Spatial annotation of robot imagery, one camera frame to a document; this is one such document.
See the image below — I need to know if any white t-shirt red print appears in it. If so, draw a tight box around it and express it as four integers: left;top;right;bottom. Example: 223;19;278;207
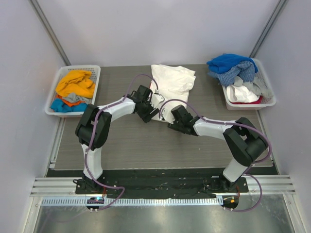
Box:
150;65;196;121

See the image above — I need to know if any blue t-shirt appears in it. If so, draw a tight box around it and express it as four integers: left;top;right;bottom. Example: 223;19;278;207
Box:
207;54;258;73

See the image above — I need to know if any blue checkered cloth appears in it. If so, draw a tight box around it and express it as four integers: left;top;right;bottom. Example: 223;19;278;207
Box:
208;61;258;87

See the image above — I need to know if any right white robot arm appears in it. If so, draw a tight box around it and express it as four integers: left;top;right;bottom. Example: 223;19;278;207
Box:
168;105;271;192

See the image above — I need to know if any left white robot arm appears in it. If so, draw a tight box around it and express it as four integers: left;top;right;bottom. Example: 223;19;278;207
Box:
73;85;165;194

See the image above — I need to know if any white shirt in basket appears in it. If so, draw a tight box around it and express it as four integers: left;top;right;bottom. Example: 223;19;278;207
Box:
226;85;259;102

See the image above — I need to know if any yellow t-shirt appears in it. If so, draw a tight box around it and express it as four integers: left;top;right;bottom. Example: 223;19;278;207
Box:
55;70;96;99

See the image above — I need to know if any grey shirt left basket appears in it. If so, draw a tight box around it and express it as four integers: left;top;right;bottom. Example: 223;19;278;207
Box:
63;93;92;104

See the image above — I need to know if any red shirt in basket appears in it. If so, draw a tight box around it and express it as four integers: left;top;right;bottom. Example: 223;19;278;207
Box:
231;96;263;104

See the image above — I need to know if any grey t-shirt in basket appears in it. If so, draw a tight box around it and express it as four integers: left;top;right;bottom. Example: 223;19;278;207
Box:
234;76;274;98

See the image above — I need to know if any teal t-shirt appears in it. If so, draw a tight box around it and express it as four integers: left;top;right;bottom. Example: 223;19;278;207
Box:
51;99;88;113

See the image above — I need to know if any orange shirt left basket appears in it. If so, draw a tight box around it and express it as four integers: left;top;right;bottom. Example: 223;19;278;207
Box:
56;94;85;107

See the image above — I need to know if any right white plastic basket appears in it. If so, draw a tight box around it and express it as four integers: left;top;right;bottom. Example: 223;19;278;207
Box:
222;58;276;111

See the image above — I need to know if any white plastic basket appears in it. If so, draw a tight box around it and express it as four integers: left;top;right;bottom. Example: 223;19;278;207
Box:
222;58;276;111
45;65;101;117

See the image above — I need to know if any left white plastic basket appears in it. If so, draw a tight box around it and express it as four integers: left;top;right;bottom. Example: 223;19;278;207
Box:
45;65;101;117

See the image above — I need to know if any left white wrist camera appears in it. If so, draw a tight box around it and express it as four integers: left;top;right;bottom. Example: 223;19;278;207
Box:
150;89;165;109

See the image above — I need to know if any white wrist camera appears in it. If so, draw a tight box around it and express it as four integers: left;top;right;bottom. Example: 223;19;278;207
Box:
159;108;174;124
150;89;165;109

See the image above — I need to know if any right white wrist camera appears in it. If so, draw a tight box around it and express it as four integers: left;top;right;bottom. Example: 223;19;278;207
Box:
159;108;174;124

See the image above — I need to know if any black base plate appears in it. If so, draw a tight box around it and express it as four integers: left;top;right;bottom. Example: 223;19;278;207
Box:
73;168;249;200

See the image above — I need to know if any aluminium rail frame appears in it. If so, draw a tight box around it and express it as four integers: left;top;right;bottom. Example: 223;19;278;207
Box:
31;118;297;197

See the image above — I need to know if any slotted cable duct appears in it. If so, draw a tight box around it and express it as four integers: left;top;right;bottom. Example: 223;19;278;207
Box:
41;196;223;206

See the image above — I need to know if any left aluminium corner post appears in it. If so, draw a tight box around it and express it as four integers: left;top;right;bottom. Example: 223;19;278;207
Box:
28;0;71;66

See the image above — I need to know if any aluminium corner post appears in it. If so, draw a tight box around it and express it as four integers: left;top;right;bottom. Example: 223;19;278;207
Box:
249;0;289;58
28;0;71;66

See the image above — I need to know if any right aluminium corner post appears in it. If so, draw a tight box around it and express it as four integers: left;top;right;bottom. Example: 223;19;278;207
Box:
249;0;289;58

